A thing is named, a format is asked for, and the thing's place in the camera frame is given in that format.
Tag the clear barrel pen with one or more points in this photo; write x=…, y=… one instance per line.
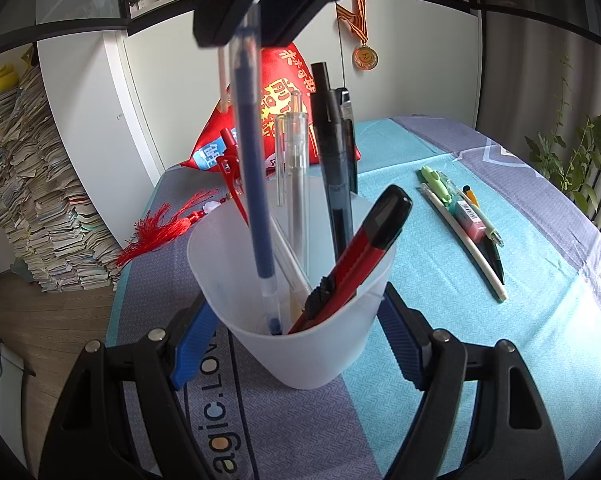
x=296, y=160

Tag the light green pen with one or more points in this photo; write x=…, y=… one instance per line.
x=434, y=179

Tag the red triangular cushion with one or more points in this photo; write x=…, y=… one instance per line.
x=290, y=75

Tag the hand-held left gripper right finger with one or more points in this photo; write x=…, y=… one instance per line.
x=403, y=345

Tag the red utility knife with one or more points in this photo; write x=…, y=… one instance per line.
x=370, y=240

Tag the blue and grey cloth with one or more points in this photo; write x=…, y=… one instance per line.
x=480, y=360

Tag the gold medal with striped ribbon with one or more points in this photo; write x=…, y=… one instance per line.
x=365, y=56

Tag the pile of papers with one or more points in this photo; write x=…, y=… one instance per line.
x=40, y=200

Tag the green leafy plant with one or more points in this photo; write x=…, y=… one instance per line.
x=580, y=160

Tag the yellow plush toy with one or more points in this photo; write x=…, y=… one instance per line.
x=0, y=80

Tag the red tassel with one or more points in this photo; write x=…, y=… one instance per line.
x=150, y=232

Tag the grey curtain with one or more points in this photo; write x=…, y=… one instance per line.
x=600, y=110

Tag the black gel pen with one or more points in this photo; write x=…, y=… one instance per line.
x=335, y=160

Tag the blue gel pen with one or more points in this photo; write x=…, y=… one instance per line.
x=248, y=135

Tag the mint and pink pen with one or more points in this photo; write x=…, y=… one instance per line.
x=468, y=215

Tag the white slim pen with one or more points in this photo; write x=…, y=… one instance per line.
x=473, y=252

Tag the bed with grey blanket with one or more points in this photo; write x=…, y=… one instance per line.
x=0, y=385

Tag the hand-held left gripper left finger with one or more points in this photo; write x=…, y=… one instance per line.
x=195, y=345

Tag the translucent plastic cup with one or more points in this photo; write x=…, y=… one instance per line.
x=300, y=360

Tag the red gel pen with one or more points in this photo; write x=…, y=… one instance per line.
x=230, y=165

